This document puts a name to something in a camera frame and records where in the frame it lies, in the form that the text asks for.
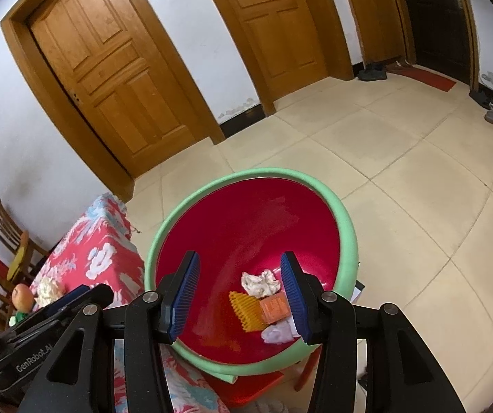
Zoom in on clear plastic bag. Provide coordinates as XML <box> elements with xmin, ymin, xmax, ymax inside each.
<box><xmin>261</xmin><ymin>316</ymin><xmax>300</xmax><ymax>345</ymax></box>

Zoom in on orange cardboard box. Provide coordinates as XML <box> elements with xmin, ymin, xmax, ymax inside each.
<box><xmin>260</xmin><ymin>292</ymin><xmax>290</xmax><ymax>325</ymax></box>

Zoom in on yellow foam fruit net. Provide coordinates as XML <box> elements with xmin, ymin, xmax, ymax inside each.
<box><xmin>229</xmin><ymin>291</ymin><xmax>267</xmax><ymax>333</ymax></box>

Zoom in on small paper ball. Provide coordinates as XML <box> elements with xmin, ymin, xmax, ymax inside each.
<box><xmin>241</xmin><ymin>269</ymin><xmax>281</xmax><ymax>299</ymax></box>

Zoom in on large white paper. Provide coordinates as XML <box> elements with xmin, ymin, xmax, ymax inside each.
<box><xmin>34</xmin><ymin>277</ymin><xmax>65</xmax><ymax>309</ymax></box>

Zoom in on green flower-shaped toy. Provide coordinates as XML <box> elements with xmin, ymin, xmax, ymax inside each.
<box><xmin>8</xmin><ymin>311</ymin><xmax>28</xmax><ymax>327</ymax></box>

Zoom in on red apple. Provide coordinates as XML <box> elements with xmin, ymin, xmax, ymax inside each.
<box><xmin>11</xmin><ymin>284</ymin><xmax>35</xmax><ymax>314</ymax></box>

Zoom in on wooden chair with cushion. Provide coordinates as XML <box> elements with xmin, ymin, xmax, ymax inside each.
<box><xmin>0</xmin><ymin>200</ymin><xmax>50</xmax><ymax>284</ymax></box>

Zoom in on red floral tablecloth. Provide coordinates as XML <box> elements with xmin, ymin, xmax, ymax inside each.
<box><xmin>30</xmin><ymin>193</ymin><xmax>229</xmax><ymax>412</ymax></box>

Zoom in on red plastic stool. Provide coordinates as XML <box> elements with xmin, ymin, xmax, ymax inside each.
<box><xmin>202</xmin><ymin>347</ymin><xmax>321</xmax><ymax>409</ymax></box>

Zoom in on red basin with green rim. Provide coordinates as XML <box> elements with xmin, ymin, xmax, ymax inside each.
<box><xmin>144</xmin><ymin>168</ymin><xmax>358</xmax><ymax>383</ymax></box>

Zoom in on left wooden door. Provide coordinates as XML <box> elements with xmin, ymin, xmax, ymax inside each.
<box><xmin>1</xmin><ymin>0</ymin><xmax>224</xmax><ymax>200</ymax></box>

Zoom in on wooden door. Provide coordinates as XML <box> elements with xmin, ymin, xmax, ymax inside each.
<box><xmin>213</xmin><ymin>0</ymin><xmax>354</xmax><ymax>115</ymax></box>
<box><xmin>1</xmin><ymin>0</ymin><xmax>224</xmax><ymax>200</ymax></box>

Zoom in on red door mat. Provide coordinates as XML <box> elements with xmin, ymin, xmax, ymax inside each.
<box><xmin>386</xmin><ymin>63</ymin><xmax>455</xmax><ymax>92</ymax></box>

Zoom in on dark shoes by door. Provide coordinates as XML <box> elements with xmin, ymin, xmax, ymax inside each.
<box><xmin>357</xmin><ymin>63</ymin><xmax>388</xmax><ymax>82</ymax></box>

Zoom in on right wooden door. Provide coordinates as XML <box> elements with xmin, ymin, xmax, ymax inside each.
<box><xmin>213</xmin><ymin>0</ymin><xmax>354</xmax><ymax>115</ymax></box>

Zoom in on wooden wall panel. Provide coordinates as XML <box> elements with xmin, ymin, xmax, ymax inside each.
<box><xmin>348</xmin><ymin>0</ymin><xmax>405</xmax><ymax>64</ymax></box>

